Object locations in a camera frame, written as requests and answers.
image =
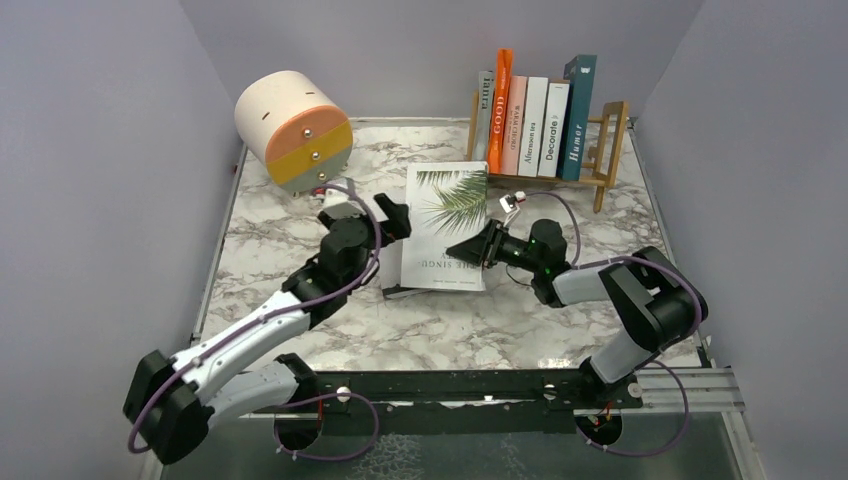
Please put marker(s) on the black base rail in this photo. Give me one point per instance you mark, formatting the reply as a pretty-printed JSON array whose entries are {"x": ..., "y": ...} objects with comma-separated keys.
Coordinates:
[{"x": 437, "y": 402}]

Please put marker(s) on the pink Warm Chord book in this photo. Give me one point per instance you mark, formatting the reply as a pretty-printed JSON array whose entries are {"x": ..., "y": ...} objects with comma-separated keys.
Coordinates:
[{"x": 513, "y": 127}]

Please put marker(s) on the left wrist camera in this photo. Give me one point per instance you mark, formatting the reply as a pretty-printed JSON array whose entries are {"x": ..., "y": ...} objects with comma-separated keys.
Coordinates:
[{"x": 337, "y": 204}]

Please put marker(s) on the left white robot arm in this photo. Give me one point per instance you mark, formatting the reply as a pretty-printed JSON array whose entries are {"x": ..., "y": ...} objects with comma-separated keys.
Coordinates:
[{"x": 174, "y": 401}]

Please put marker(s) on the cream orange cylinder container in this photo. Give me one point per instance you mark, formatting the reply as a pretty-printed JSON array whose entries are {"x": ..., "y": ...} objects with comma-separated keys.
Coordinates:
[{"x": 299, "y": 134}]

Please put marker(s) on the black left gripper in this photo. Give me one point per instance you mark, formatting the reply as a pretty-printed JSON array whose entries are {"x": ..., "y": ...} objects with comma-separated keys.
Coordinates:
[{"x": 395, "y": 228}]

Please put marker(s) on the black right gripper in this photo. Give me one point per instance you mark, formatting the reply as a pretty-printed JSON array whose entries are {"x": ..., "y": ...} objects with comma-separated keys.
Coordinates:
[{"x": 484, "y": 246}]

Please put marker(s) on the wooden book rack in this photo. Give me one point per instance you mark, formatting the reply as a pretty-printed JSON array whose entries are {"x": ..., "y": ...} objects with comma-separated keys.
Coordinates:
[{"x": 600, "y": 167}]

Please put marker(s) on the white Afternoon Tea book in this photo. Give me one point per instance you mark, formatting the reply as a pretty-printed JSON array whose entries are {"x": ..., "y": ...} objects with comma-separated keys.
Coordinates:
[{"x": 534, "y": 112}]

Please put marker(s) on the orange Good Morning book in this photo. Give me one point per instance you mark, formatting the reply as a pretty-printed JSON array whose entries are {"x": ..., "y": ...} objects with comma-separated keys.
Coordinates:
[{"x": 504, "y": 61}]

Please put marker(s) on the white Decorate book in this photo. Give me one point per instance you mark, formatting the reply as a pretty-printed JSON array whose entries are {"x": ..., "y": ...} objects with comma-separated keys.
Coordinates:
[{"x": 555, "y": 112}]

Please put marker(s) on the grey ianra book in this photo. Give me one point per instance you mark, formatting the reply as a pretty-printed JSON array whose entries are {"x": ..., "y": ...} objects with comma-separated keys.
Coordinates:
[{"x": 479, "y": 147}]

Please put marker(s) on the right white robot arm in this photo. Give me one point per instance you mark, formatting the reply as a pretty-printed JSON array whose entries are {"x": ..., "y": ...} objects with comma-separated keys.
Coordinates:
[{"x": 657, "y": 306}]

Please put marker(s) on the teal bottom book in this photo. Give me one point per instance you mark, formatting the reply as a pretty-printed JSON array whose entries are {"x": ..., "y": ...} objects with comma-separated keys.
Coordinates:
[{"x": 580, "y": 73}]

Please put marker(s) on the grey white bottom book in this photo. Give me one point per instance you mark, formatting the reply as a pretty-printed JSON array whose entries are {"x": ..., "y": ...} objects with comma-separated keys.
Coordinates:
[{"x": 390, "y": 265}]

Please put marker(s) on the white palm Singularity book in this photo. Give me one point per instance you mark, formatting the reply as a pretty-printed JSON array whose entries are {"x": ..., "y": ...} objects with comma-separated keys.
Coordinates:
[{"x": 447, "y": 204}]

